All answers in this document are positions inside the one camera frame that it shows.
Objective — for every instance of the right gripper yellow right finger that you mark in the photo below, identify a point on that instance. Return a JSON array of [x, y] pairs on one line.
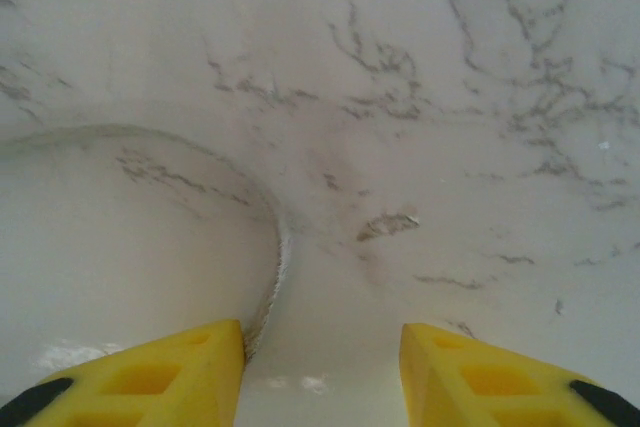
[[500, 382]]

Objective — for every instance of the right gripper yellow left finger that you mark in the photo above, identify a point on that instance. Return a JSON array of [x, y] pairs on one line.
[[150, 382]]

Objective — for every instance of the white shoelace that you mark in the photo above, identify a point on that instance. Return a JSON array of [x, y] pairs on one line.
[[270, 207]]

